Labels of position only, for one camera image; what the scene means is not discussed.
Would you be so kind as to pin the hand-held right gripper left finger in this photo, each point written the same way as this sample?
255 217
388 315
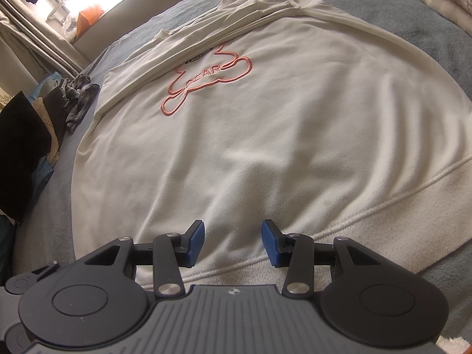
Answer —
195 244

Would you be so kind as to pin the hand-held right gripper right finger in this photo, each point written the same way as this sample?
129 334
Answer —
271 244

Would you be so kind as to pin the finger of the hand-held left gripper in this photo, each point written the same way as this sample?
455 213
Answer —
46 268

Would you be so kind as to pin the white sweatshirt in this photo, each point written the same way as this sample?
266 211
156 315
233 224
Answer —
276 125

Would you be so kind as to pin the beige cloth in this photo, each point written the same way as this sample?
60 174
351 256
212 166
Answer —
48 125

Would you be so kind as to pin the dark grey cloth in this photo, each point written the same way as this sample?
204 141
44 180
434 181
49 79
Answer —
59 107

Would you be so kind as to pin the plaid shirt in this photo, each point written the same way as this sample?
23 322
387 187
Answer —
81 99

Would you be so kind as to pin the grey curtain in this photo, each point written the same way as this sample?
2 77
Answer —
40 33

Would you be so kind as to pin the orange bag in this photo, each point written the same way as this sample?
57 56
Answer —
90 14

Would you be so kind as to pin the white folded garment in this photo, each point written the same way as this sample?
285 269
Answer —
442 7

